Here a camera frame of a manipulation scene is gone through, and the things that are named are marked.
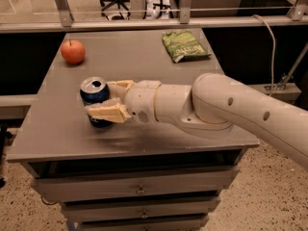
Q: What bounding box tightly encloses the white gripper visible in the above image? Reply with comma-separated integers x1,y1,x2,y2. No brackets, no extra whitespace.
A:
86,80,162,124

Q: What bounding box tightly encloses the blue pepsi can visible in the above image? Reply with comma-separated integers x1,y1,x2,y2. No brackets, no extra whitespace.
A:
79,76,114,129

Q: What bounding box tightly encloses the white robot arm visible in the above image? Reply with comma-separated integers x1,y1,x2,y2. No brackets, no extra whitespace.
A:
86,73,308,169

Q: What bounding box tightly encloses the green jalapeno chip bag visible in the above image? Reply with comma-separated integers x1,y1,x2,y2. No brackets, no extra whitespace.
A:
162,30,210,64

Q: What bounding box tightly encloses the red apple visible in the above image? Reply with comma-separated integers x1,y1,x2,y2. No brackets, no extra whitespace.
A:
61,39,86,64

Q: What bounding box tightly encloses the grey drawer cabinet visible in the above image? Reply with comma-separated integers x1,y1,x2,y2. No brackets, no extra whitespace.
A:
5,28,261,231

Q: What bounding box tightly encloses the top grey drawer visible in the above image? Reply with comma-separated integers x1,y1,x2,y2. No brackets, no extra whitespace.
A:
32,166,239,202

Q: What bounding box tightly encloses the grey drawer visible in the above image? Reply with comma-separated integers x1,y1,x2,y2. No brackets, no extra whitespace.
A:
32,166,239,202
62,195,220,222
80,214,209,231

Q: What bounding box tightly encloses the middle grey drawer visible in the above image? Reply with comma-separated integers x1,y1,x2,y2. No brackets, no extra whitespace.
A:
62,195,220,222

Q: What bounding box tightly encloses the bottom grey drawer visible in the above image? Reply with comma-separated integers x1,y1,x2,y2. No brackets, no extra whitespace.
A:
80,214,209,231

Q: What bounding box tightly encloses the grey metal railing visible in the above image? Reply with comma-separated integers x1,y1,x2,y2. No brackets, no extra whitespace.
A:
0,0,308,33

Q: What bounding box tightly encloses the white cable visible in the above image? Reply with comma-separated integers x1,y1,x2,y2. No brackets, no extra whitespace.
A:
251,13,277,98

